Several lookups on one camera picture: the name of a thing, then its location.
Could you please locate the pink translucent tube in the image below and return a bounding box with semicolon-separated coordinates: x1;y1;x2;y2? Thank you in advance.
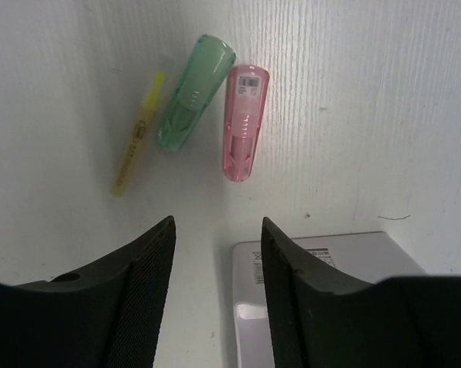
223;64;270;182

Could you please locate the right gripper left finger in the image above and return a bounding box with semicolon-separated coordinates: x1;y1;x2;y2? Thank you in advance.
11;216;176;367

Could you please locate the yellow marker pen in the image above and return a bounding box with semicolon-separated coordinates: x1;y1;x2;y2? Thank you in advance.
110;71;168;197

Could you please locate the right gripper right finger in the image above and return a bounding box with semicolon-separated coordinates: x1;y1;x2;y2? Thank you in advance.
261;218;384;367

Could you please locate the left white organizer bin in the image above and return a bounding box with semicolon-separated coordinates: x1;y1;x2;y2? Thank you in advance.
232;232;425;368

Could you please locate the green translucent tube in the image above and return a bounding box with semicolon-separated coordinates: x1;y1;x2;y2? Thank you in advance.
156;34;236;152

